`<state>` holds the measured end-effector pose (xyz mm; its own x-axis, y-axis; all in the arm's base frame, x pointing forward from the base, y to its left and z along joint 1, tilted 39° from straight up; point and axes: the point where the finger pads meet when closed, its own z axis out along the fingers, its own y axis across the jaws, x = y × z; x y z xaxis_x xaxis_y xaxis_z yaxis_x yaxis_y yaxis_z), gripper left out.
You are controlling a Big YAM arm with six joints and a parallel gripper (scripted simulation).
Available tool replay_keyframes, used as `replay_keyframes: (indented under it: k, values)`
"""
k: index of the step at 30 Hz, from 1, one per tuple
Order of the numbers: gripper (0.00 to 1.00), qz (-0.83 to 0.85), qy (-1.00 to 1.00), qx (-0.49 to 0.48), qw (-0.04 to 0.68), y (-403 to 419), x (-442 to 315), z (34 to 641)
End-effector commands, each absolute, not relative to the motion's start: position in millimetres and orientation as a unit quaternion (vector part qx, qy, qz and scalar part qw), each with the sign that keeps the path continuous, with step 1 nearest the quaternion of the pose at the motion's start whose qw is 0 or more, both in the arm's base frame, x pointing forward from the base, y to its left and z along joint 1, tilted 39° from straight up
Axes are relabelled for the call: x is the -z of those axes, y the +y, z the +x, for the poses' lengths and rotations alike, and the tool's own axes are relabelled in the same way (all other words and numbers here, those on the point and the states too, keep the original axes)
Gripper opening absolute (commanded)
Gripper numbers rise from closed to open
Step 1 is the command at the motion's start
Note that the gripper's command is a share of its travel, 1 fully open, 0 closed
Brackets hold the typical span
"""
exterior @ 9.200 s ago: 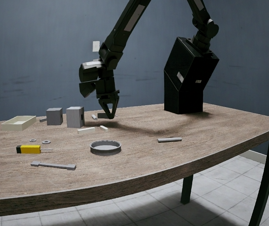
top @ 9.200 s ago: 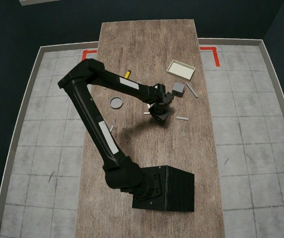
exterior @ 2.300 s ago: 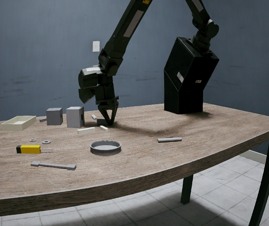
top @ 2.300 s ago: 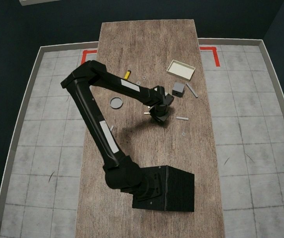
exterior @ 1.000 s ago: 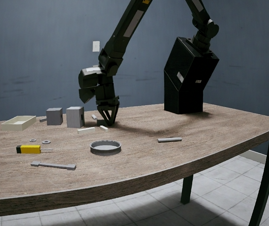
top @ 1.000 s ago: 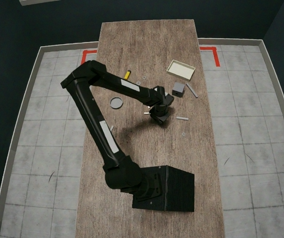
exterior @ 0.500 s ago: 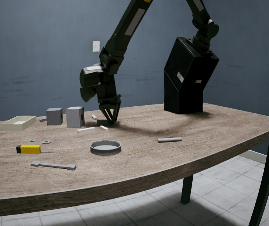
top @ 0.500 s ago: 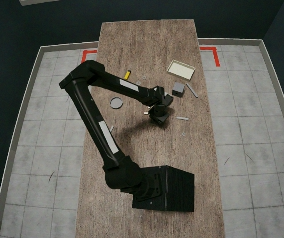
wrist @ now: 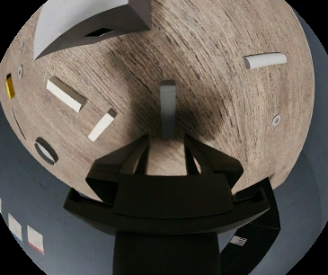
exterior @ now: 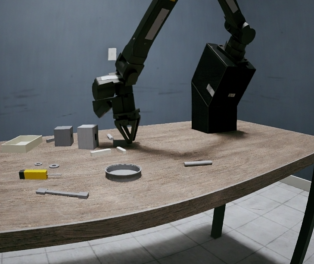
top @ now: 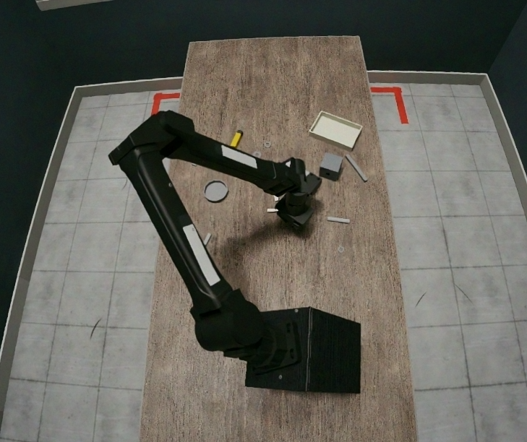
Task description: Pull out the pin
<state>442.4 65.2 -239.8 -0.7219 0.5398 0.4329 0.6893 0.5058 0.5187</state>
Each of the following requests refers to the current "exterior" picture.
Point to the white cylinder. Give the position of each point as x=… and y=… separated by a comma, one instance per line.
x=110, y=137

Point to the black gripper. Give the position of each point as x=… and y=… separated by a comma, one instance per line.
x=130, y=117

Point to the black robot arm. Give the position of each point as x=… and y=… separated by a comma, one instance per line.
x=130, y=61

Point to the beige open rectangular tray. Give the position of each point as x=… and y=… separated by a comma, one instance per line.
x=22, y=144

